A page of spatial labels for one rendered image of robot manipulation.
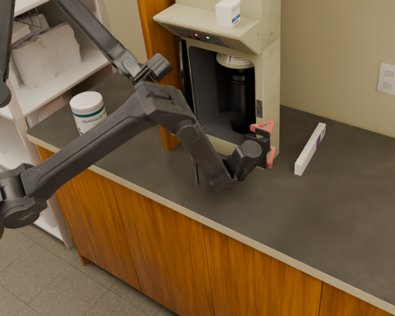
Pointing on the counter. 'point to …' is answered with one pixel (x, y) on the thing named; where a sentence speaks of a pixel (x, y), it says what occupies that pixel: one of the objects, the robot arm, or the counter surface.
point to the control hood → (204, 19)
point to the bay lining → (209, 84)
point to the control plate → (198, 36)
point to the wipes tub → (88, 110)
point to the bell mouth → (233, 61)
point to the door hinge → (187, 73)
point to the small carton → (227, 13)
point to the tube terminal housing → (271, 107)
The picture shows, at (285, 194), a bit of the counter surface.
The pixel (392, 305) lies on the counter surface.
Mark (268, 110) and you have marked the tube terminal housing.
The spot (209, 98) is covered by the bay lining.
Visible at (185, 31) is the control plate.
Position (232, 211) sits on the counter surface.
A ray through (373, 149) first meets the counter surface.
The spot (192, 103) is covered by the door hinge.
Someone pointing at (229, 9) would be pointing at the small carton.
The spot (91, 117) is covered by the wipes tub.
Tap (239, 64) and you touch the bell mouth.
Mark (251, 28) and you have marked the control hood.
